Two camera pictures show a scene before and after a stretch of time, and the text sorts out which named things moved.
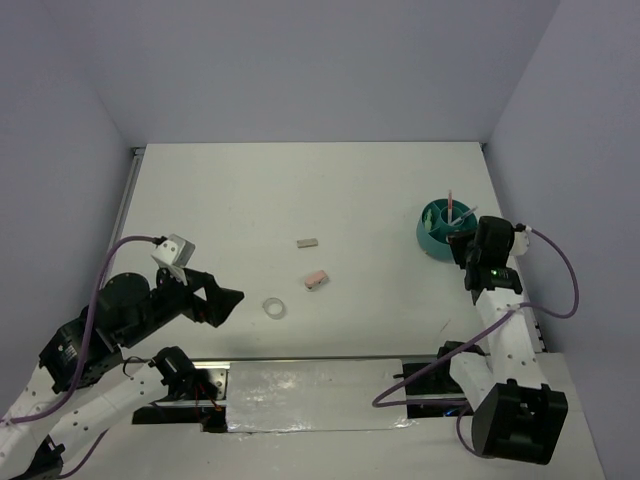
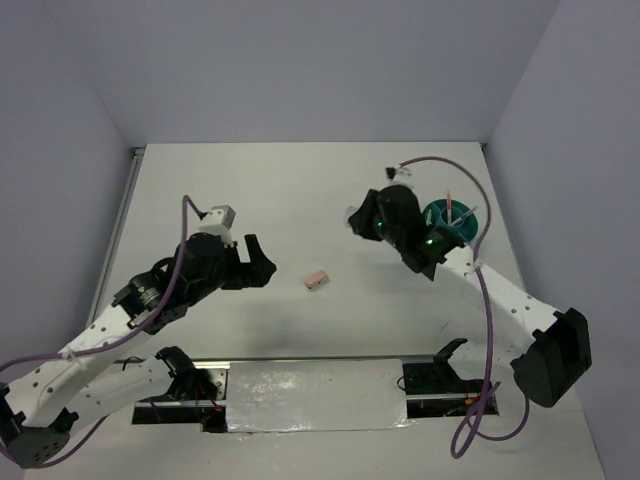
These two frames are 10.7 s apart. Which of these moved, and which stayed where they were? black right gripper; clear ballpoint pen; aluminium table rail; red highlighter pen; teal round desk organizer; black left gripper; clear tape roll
Moved: black right gripper; black left gripper; clear tape roll
Stayed: red highlighter pen; clear ballpoint pen; aluminium table rail; teal round desk organizer
